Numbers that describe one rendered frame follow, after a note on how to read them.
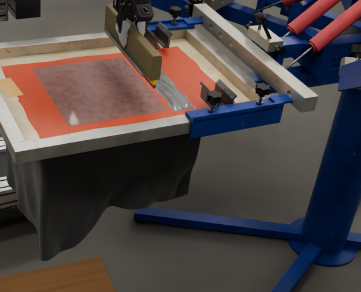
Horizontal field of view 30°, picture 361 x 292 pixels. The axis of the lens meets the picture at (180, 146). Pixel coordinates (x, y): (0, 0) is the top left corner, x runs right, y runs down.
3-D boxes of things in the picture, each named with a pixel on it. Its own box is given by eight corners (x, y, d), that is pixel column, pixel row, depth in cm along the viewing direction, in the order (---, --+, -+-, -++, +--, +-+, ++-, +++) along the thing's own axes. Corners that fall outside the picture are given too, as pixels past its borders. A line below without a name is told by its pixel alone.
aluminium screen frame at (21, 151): (15, 164, 162) (14, 152, 160) (-37, 57, 203) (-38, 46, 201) (279, 117, 196) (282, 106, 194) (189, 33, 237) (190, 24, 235)
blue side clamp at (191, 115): (190, 139, 183) (193, 117, 179) (182, 130, 186) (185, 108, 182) (280, 123, 196) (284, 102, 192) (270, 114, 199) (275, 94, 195)
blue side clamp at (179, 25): (114, 50, 222) (115, 30, 218) (108, 43, 226) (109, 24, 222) (192, 41, 235) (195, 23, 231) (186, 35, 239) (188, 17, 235)
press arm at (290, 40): (258, 62, 216) (261, 48, 213) (248, 54, 220) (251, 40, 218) (301, 56, 224) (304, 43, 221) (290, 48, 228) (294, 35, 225)
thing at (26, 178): (41, 265, 194) (41, 144, 170) (1, 176, 226) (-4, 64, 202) (51, 263, 196) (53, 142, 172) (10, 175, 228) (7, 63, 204)
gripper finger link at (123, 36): (118, 40, 197) (124, 11, 193) (126, 49, 193) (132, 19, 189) (108, 40, 196) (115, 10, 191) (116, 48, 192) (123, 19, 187)
